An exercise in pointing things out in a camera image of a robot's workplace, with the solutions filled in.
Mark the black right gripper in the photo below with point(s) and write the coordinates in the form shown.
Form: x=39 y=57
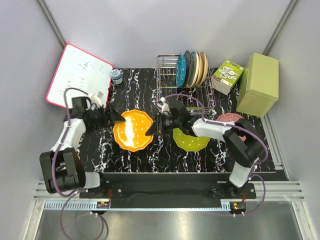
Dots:
x=153 y=130

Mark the teal grey plate in rack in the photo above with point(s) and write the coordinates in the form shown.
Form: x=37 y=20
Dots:
x=192 y=73

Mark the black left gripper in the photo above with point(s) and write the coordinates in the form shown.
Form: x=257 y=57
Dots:
x=108 y=115

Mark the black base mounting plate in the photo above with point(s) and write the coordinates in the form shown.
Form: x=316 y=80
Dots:
x=169 y=190

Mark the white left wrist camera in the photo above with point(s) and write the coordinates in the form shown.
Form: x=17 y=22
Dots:
x=96 y=100

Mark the cream plate in rack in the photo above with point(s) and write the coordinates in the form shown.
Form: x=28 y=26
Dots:
x=197 y=64

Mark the pink polka dot plate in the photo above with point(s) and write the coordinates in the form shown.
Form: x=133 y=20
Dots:
x=229 y=117

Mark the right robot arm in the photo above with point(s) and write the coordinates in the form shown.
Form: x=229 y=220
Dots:
x=241 y=139

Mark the light green metal tin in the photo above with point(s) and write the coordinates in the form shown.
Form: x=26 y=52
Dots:
x=259 y=85

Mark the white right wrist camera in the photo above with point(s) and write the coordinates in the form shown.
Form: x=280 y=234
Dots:
x=163 y=106

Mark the pink framed whiteboard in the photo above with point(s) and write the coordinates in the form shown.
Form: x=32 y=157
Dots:
x=82 y=70

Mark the blue polka dot plate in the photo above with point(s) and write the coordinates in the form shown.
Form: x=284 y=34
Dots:
x=181 y=69

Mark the dark teal plate in rack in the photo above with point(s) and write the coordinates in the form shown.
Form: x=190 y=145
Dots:
x=187 y=55

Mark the small blue lidded jar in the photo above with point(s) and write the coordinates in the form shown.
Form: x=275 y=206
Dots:
x=116 y=76

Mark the green printed paper box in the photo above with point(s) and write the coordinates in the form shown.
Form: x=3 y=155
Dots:
x=226 y=76

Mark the orange polka dot plate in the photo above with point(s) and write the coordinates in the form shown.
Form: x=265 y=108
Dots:
x=131 y=134

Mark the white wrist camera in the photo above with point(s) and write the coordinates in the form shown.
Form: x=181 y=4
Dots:
x=96 y=100
x=163 y=106

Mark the beige plate in rack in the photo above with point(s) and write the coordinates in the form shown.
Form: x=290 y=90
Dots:
x=203 y=68

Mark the lime green polka dot plate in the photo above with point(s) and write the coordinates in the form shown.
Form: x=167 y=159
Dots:
x=189 y=143

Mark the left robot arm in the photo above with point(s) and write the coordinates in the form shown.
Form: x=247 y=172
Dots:
x=61 y=167

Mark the metal wire dish rack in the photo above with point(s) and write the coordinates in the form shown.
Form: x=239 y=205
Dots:
x=197 y=100

